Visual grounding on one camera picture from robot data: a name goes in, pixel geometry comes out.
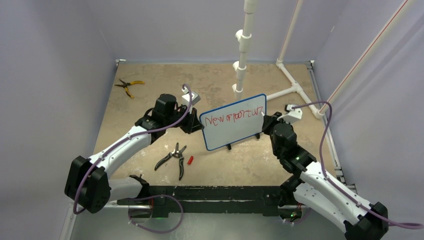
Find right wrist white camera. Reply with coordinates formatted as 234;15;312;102
276;104;303;124

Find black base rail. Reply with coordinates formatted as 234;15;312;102
115;184;309;219

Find blue framed whiteboard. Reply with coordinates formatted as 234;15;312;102
199;93;267;151

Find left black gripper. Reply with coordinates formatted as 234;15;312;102
164;103;204;134

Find yellow handled pliers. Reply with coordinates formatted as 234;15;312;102
114;79;145;99

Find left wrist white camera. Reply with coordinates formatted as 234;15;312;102
181;86;201;106

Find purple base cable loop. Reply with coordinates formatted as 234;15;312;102
127;194;184;234

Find red marker cap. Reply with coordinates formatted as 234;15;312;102
187;156;194;165

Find black handled wire stripper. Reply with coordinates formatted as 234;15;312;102
154;142;187;181

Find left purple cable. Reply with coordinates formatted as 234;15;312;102
73;83;195;215

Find white PVC pipe frame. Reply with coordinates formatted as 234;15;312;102
232;0;414;103

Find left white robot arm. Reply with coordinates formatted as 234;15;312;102
64;91;203;214

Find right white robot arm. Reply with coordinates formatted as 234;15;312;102
262;112;389;240

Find wrist white camera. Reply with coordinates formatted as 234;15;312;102
276;104;303;124
181;86;201;106

